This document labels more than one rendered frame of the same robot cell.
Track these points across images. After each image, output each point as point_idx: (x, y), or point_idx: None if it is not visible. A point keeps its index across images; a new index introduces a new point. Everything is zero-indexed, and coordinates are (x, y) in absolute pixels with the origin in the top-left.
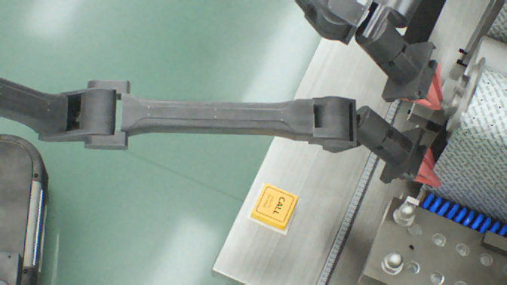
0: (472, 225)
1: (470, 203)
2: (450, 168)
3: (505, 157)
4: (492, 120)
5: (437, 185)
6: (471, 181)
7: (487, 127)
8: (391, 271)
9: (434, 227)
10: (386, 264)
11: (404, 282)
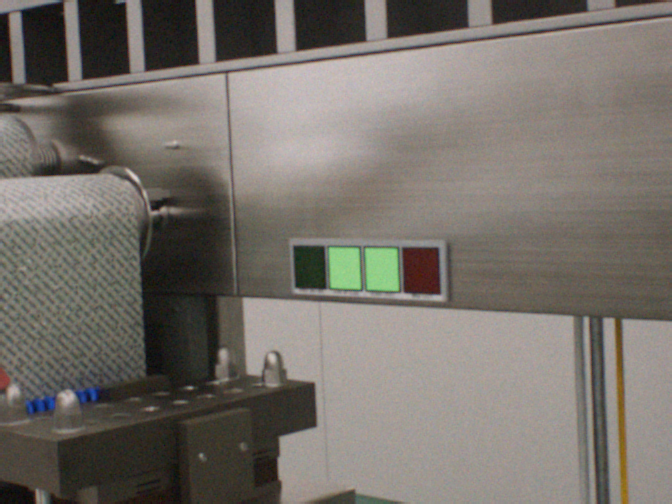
0: (80, 399)
1: (53, 391)
2: (4, 325)
3: (44, 239)
4: (0, 195)
5: (6, 378)
6: (34, 332)
7: (4, 204)
8: (79, 421)
9: (53, 413)
10: (65, 414)
11: (102, 426)
